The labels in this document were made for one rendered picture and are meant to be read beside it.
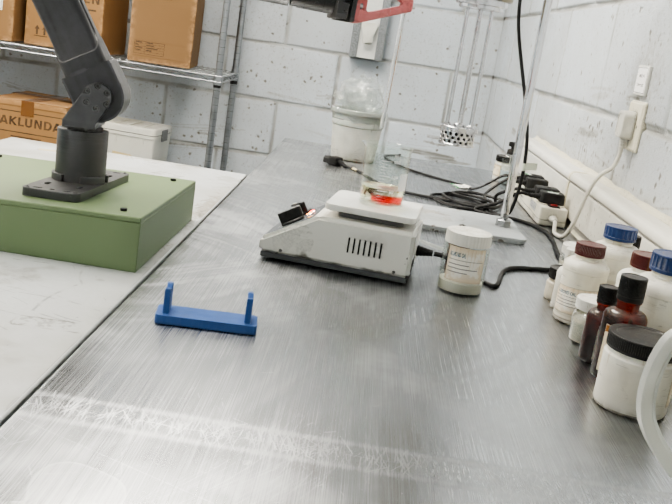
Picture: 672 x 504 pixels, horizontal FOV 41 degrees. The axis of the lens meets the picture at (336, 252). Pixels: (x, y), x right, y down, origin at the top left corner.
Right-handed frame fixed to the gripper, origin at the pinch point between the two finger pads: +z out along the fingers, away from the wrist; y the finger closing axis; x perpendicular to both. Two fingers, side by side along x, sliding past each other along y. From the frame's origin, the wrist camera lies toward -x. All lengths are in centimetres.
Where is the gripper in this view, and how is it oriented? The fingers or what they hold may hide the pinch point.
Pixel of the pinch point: (405, 4)
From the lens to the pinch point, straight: 117.0
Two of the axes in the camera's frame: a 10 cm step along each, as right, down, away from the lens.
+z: 9.8, 1.4, 1.6
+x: -1.8, 9.6, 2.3
